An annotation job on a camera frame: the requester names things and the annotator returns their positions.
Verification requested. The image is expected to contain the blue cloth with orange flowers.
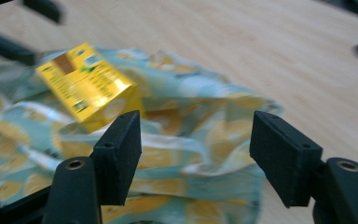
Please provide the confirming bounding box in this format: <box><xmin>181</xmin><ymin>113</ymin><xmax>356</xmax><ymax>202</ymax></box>
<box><xmin>0</xmin><ymin>46</ymin><xmax>284</xmax><ymax>224</ymax></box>

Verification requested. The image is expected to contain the yellow carton box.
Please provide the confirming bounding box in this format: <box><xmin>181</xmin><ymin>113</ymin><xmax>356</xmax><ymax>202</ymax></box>
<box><xmin>34</xmin><ymin>42</ymin><xmax>145</xmax><ymax>134</ymax></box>

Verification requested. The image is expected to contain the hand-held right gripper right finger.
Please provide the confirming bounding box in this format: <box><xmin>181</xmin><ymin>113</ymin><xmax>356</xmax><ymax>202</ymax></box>
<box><xmin>248</xmin><ymin>110</ymin><xmax>324</xmax><ymax>209</ymax></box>

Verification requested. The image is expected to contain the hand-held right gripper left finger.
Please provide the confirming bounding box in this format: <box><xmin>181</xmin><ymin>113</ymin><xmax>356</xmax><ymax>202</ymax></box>
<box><xmin>89</xmin><ymin>109</ymin><xmax>143</xmax><ymax>207</ymax></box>

